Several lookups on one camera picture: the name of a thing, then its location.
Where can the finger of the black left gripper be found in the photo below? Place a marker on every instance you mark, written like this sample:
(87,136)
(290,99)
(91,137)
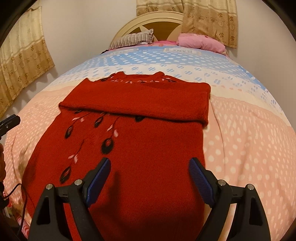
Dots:
(9,123)

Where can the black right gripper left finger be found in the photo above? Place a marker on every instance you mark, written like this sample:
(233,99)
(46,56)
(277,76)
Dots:
(59,205)

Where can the red embroidered knit sweater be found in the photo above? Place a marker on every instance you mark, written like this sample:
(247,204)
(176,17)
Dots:
(149,127)

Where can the person left hand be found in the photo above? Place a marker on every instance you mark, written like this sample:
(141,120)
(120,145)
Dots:
(2,164)

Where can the beige side window curtain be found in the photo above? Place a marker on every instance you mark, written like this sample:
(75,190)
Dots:
(24,56)

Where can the polka dot bed cover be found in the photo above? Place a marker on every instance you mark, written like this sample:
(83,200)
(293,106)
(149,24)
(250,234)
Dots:
(248,139)

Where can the grey striped pillow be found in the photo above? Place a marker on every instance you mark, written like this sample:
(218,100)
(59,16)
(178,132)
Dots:
(133,39)

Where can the pink bed sheet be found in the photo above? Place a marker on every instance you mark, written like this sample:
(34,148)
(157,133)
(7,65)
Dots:
(163,43)

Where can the cream wooden headboard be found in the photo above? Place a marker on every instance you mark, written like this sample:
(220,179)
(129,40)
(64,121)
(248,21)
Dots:
(167,25)

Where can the pink pillow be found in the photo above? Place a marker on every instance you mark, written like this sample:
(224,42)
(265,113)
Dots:
(203,42)

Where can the beige window curtain centre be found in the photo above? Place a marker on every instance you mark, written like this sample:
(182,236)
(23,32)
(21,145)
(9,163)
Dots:
(215,18)

